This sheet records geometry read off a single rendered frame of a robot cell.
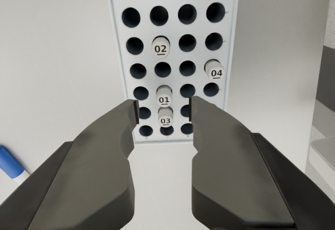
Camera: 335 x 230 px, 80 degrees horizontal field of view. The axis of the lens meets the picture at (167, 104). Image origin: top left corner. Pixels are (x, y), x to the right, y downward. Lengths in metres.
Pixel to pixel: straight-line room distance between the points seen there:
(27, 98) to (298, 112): 0.28
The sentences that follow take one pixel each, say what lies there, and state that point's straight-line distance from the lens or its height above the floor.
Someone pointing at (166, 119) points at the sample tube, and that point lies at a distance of 0.16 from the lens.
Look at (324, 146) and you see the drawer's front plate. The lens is 0.19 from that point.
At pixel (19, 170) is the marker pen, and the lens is 0.31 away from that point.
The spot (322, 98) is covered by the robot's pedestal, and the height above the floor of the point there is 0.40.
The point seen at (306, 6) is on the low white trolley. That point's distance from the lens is 0.22.
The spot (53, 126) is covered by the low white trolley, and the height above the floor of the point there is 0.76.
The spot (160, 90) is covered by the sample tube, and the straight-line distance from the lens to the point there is 0.15.
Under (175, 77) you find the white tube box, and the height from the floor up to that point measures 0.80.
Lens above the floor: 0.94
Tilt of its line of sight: 61 degrees down
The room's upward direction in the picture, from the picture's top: 179 degrees clockwise
